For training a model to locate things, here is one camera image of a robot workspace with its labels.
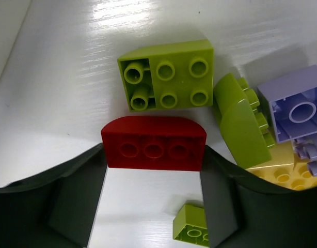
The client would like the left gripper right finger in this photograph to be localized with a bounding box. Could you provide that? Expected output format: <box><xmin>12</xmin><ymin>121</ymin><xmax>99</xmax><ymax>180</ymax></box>
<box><xmin>200</xmin><ymin>146</ymin><xmax>317</xmax><ymax>247</ymax></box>

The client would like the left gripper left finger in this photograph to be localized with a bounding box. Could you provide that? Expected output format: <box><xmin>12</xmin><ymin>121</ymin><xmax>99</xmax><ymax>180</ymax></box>
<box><xmin>0</xmin><ymin>144</ymin><xmax>107</xmax><ymax>247</ymax></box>

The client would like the green long lego brick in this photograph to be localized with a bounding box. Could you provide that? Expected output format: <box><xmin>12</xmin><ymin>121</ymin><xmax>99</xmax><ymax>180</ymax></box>
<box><xmin>172</xmin><ymin>204</ymin><xmax>209</xmax><ymax>247</ymax></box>

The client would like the yellow square lego brick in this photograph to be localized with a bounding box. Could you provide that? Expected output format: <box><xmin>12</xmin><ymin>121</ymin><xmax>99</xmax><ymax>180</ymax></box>
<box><xmin>247</xmin><ymin>142</ymin><xmax>317</xmax><ymax>191</ymax></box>

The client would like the green sloped lego brick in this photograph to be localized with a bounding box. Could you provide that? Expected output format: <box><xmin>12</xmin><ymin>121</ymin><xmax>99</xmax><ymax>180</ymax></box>
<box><xmin>213</xmin><ymin>73</ymin><xmax>275</xmax><ymax>169</ymax></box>

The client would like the red sloped lego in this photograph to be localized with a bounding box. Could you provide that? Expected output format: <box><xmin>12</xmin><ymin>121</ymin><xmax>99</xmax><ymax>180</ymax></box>
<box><xmin>101</xmin><ymin>116</ymin><xmax>207</xmax><ymax>172</ymax></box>

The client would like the purple square lego brick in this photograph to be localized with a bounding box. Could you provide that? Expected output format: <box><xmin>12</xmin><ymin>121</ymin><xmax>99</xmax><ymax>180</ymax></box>
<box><xmin>257</xmin><ymin>65</ymin><xmax>317</xmax><ymax>143</ymax></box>

